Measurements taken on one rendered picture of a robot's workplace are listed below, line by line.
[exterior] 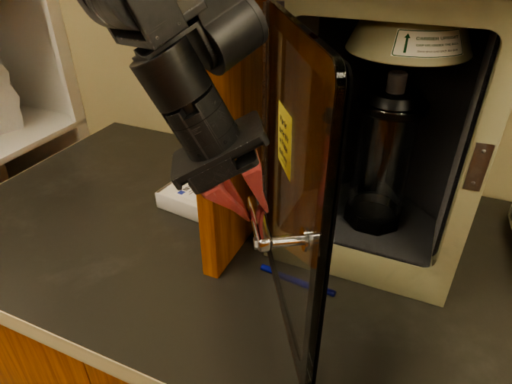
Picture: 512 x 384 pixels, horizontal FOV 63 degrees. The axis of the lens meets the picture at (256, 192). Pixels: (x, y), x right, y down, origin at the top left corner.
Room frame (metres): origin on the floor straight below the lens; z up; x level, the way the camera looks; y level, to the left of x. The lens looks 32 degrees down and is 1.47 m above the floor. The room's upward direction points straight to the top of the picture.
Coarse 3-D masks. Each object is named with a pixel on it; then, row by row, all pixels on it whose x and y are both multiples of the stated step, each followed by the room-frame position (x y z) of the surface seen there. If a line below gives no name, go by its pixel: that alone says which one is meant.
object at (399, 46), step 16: (368, 32) 0.59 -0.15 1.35; (384, 32) 0.58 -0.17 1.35; (400, 32) 0.56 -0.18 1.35; (416, 32) 0.56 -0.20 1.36; (432, 32) 0.55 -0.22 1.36; (448, 32) 0.56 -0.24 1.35; (464, 32) 0.58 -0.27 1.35; (352, 48) 0.61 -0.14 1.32; (368, 48) 0.58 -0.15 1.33; (384, 48) 0.56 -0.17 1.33; (400, 48) 0.55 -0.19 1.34; (416, 48) 0.55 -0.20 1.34; (432, 48) 0.55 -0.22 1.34; (448, 48) 0.55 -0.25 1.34; (464, 48) 0.57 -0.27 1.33; (400, 64) 0.55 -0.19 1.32; (416, 64) 0.54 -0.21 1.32; (432, 64) 0.54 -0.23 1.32; (448, 64) 0.54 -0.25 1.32
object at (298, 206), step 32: (288, 32) 0.45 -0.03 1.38; (288, 64) 0.45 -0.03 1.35; (320, 64) 0.33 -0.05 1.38; (288, 96) 0.44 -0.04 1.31; (320, 96) 0.32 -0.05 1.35; (320, 128) 0.32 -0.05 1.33; (320, 160) 0.31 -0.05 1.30; (288, 192) 0.42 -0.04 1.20; (320, 192) 0.30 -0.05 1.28; (288, 224) 0.41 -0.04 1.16; (320, 224) 0.29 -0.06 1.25; (288, 256) 0.40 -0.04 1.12; (320, 256) 0.29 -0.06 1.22; (288, 288) 0.39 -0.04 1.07; (320, 288) 0.29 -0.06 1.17; (288, 320) 0.38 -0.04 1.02
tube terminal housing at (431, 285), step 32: (288, 0) 0.60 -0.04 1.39; (320, 0) 0.58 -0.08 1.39; (352, 0) 0.56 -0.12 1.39; (384, 0) 0.55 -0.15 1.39; (416, 0) 0.53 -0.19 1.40; (448, 0) 0.52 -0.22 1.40; (480, 0) 0.51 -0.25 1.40; (480, 128) 0.49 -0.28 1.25; (480, 192) 0.48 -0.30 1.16; (448, 224) 0.49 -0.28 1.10; (352, 256) 0.54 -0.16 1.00; (448, 256) 0.49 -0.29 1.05; (384, 288) 0.52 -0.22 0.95; (416, 288) 0.50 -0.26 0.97; (448, 288) 0.48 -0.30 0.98
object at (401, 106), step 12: (396, 72) 0.62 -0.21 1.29; (396, 84) 0.61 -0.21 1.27; (372, 96) 0.61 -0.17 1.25; (384, 96) 0.60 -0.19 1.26; (396, 96) 0.60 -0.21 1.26; (408, 96) 0.60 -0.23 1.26; (420, 96) 0.60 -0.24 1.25; (384, 108) 0.58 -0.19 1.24; (396, 108) 0.58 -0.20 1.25; (408, 108) 0.58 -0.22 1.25
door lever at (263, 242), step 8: (248, 200) 0.40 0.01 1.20; (256, 200) 0.40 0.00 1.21; (248, 208) 0.39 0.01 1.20; (256, 208) 0.38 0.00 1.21; (256, 216) 0.36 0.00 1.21; (264, 216) 0.36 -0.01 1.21; (256, 224) 0.35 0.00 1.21; (264, 224) 0.35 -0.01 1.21; (256, 232) 0.34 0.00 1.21; (264, 232) 0.34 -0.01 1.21; (304, 232) 0.33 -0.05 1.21; (256, 240) 0.33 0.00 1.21; (264, 240) 0.32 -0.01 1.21; (272, 240) 0.33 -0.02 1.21; (280, 240) 0.33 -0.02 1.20; (288, 240) 0.33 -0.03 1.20; (296, 240) 0.33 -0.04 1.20; (304, 240) 0.33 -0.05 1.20; (256, 248) 0.32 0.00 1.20; (264, 248) 0.32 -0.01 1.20; (272, 248) 0.32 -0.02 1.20; (304, 248) 0.32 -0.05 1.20
